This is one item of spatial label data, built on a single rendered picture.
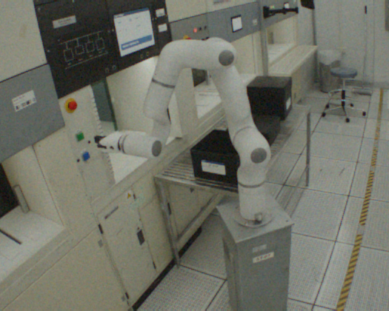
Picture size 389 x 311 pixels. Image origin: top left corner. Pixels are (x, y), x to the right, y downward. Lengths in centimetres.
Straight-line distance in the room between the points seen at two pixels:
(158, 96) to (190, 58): 17
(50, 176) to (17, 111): 32
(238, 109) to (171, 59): 31
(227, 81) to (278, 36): 358
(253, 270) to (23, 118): 119
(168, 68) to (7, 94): 61
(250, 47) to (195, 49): 218
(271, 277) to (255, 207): 40
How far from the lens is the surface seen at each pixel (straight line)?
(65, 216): 160
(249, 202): 147
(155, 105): 121
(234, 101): 125
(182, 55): 118
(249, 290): 172
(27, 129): 140
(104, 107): 265
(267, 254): 159
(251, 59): 335
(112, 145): 136
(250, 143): 128
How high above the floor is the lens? 174
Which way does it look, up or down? 27 degrees down
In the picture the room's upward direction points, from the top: 8 degrees counter-clockwise
